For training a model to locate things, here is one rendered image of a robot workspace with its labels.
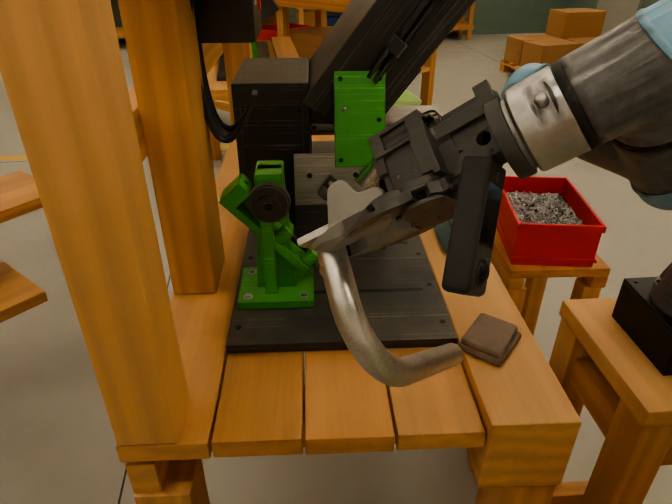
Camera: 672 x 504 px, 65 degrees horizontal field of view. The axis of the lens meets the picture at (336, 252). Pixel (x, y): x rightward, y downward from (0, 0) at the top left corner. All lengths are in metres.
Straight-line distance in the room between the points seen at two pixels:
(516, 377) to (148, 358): 0.58
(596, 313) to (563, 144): 0.82
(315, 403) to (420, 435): 0.17
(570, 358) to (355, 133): 0.68
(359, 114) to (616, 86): 0.85
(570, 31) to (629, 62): 7.35
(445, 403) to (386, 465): 1.04
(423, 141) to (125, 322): 0.44
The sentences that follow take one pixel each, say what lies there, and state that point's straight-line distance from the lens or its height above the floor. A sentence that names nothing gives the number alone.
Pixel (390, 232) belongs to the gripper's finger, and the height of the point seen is 1.28.
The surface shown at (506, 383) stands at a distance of 0.93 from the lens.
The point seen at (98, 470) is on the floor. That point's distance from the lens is 2.06.
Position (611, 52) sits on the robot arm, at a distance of 0.44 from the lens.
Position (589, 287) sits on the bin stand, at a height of 0.74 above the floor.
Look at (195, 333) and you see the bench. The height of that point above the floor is 0.88.
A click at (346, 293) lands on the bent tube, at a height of 1.23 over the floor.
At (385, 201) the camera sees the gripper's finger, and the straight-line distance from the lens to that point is 0.45.
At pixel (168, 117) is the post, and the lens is 0.99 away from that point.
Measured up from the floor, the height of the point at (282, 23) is 0.97.
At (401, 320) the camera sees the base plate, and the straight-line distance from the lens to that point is 1.02.
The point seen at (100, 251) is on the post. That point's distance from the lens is 0.67.
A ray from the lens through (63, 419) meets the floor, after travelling 2.27.
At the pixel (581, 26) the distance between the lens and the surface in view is 7.86.
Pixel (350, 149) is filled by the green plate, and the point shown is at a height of 1.11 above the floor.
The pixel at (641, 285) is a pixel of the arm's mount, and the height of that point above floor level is 0.94.
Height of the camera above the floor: 1.52
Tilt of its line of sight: 31 degrees down
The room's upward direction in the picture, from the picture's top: straight up
